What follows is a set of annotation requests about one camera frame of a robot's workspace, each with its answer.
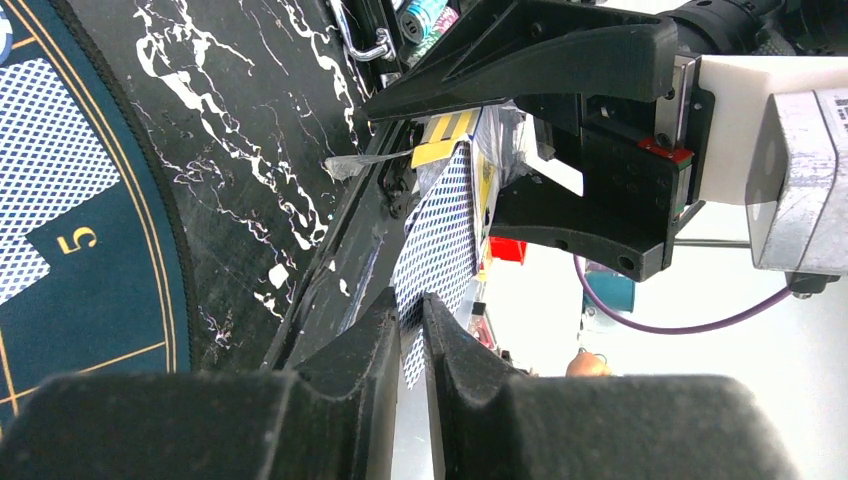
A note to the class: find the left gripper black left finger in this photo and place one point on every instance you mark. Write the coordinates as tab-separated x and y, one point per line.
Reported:
330	417

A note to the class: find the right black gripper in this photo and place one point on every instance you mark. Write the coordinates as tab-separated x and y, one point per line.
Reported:
620	96

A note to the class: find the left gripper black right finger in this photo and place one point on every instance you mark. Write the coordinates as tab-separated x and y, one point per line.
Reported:
488	420

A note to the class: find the blue backed playing card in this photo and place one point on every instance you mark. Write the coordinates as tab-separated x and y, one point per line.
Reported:
438	255

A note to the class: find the playing card deck box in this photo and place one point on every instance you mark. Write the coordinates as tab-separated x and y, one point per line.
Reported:
499	141

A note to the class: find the blue chip stack in case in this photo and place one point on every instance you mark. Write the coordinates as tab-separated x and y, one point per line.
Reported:
418	18

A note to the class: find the black poker chip case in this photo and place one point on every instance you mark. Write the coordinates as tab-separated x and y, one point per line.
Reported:
373	39

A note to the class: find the round dark blue poker mat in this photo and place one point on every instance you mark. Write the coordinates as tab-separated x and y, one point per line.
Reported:
119	296

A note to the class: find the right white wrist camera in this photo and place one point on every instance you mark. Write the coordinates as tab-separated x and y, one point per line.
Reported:
778	146

